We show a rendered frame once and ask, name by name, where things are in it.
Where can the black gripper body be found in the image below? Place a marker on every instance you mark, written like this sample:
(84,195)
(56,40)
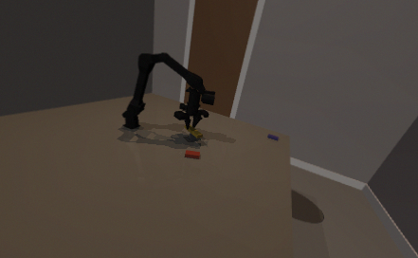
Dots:
(192,111)

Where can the red rectangular bar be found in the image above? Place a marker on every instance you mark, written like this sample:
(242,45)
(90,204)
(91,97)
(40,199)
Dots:
(192,154)

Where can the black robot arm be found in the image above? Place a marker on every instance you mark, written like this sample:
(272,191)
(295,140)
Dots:
(146,63)

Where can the olive yellow bar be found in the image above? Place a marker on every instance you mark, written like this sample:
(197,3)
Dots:
(193,131)

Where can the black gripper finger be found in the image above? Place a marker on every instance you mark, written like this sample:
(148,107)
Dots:
(188,123)
(195,121)

